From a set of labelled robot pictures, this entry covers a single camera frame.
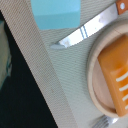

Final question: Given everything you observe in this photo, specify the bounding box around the beige round plate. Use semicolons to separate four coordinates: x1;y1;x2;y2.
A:
87;20;128;117

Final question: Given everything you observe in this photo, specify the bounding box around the wooden handled fork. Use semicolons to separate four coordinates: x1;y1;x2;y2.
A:
92;115;118;128

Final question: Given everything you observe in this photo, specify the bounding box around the wooden handled knife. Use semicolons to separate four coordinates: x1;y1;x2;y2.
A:
50;0;128;50

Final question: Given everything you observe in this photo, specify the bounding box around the yellow toy bread loaf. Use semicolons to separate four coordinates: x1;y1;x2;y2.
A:
98;36;128;117

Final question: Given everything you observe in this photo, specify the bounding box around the light blue cup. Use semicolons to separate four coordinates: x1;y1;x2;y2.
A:
31;0;81;30

